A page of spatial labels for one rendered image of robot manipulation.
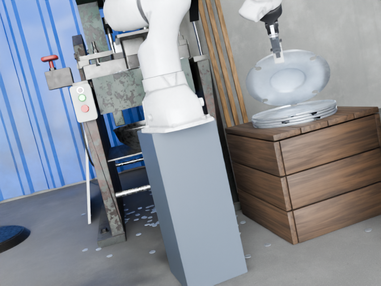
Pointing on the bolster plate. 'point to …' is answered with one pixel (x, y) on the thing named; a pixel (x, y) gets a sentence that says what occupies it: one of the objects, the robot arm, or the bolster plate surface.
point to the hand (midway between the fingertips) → (278, 53)
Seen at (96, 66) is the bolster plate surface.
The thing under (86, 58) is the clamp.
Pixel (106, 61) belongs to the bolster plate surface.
